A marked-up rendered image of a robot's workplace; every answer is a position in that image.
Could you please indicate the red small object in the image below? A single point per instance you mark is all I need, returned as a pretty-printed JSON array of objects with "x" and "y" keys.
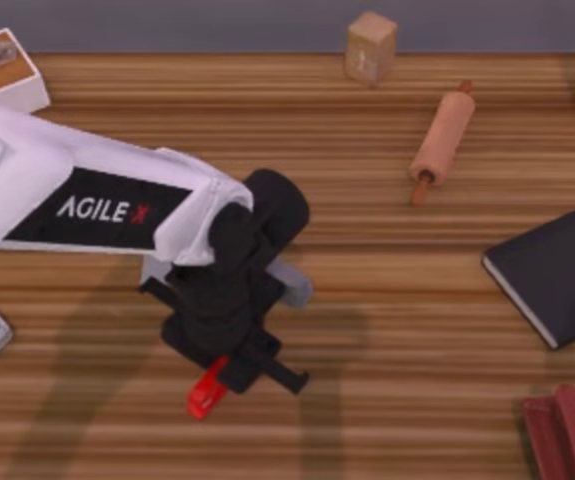
[{"x": 206, "y": 395}]

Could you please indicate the dark red object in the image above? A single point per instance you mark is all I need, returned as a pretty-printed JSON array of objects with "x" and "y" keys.
[{"x": 567, "y": 435}]

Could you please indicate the white box with picture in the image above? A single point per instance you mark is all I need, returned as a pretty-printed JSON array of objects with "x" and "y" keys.
[{"x": 2, "y": 65}]

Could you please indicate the wooden rolling pin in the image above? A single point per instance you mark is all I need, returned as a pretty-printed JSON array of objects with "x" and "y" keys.
[{"x": 442, "y": 137}]

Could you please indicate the black book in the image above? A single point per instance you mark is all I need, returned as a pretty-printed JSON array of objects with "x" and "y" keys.
[{"x": 557, "y": 275}]

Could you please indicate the wooden block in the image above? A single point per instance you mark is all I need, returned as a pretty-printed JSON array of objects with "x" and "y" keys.
[{"x": 369, "y": 50}]

